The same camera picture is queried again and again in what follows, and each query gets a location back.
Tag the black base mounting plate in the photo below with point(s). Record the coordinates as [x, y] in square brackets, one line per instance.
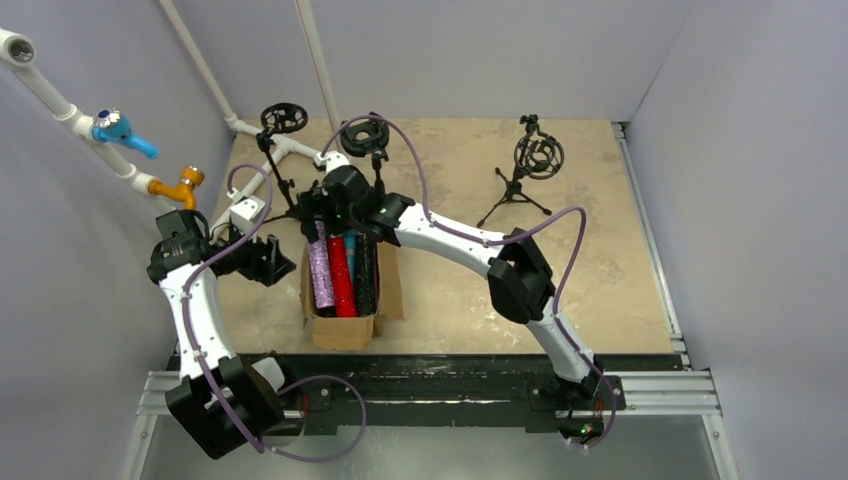
[316, 394]

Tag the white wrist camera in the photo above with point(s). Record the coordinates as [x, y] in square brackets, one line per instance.
[329, 161]
[244, 212]

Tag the black glitter microphone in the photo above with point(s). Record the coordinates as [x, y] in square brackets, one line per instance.
[365, 275]

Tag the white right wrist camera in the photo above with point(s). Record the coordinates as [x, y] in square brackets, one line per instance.
[329, 161]

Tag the purple glitter microphone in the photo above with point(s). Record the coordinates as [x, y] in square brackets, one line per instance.
[320, 270]

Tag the blue glitter microphone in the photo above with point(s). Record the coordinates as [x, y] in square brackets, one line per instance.
[349, 239]

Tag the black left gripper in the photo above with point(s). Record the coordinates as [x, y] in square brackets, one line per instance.
[266, 257]

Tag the brown cardboard box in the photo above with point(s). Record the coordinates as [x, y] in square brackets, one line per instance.
[354, 334]

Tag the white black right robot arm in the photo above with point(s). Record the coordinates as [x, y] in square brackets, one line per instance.
[519, 277]

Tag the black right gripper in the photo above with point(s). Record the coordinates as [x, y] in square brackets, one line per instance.
[312, 205]

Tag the orange water tap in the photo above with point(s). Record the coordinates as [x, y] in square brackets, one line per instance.
[182, 192]

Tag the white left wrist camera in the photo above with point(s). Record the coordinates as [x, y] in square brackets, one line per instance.
[244, 212]

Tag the round base shock mount stand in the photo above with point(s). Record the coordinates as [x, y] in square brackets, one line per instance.
[368, 138]

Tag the blue water tap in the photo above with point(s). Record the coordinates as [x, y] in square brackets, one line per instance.
[112, 126]

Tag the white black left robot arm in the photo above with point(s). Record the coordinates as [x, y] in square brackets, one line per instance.
[199, 331]

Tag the red glitter microphone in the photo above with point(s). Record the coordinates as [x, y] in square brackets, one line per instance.
[345, 304]

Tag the white PVC pipe frame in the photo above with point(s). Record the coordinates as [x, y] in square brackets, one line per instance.
[18, 55]

